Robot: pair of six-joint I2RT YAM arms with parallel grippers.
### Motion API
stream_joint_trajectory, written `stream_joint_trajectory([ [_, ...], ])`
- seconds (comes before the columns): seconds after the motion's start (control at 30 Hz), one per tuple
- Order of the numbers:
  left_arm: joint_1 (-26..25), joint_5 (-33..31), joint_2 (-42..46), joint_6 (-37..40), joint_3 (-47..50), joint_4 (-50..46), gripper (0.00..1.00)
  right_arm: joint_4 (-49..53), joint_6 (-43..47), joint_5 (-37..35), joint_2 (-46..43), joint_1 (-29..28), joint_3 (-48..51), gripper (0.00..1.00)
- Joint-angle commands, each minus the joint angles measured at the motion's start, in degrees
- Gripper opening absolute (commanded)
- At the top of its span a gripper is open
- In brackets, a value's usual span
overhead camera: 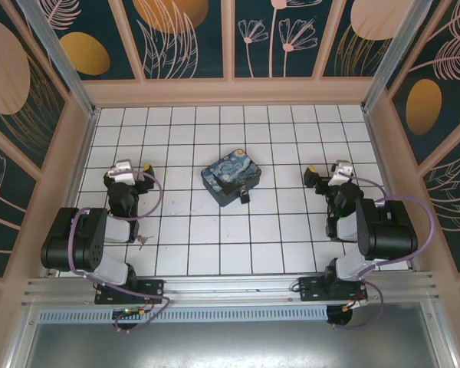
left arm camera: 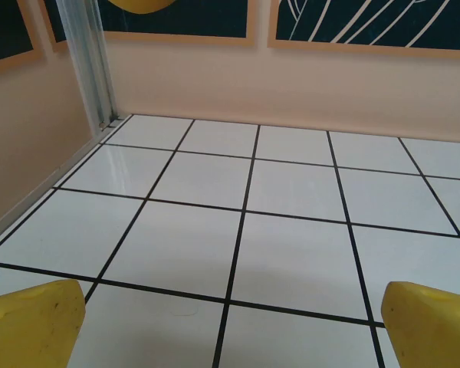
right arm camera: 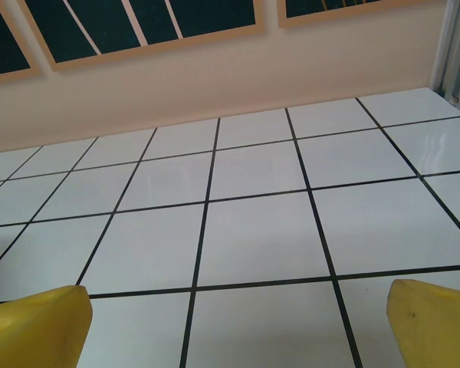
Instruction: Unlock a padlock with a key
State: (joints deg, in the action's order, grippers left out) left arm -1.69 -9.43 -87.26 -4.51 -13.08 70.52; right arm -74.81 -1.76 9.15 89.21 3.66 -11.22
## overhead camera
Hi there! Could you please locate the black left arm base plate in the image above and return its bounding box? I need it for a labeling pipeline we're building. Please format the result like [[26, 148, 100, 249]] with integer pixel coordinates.
[[94, 278, 166, 306]]

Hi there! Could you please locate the small silver key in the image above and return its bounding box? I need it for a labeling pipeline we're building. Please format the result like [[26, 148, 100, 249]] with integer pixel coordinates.
[[136, 234, 156, 251]]

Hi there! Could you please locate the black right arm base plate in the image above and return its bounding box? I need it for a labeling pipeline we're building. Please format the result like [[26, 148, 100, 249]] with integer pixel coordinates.
[[297, 275, 369, 304]]

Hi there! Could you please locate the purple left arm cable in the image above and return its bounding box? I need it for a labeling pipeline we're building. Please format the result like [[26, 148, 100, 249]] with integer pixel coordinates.
[[67, 171, 164, 296]]

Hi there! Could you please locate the starry night painted tin box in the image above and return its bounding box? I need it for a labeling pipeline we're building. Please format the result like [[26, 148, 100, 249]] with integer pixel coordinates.
[[200, 147, 263, 209]]

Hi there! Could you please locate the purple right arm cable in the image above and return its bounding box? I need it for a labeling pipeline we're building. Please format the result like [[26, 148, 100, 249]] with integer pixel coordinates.
[[339, 171, 436, 279]]

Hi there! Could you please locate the aluminium frame post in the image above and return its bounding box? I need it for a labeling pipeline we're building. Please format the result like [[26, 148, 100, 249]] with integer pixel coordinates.
[[361, 0, 442, 113], [17, 0, 101, 117]]

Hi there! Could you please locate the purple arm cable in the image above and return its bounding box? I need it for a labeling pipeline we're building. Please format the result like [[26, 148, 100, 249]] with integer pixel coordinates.
[[67, 171, 164, 296], [339, 171, 436, 279]]

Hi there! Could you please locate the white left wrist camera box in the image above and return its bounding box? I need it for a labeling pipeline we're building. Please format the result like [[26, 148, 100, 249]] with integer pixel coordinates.
[[109, 159, 137, 186]]

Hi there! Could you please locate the aluminium mounting rail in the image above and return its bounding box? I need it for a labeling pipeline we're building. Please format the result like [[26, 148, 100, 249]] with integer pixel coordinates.
[[21, 271, 442, 310]]

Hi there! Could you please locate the grey slotted cable duct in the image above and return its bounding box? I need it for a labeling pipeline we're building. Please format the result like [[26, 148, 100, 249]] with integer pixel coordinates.
[[36, 304, 330, 324]]

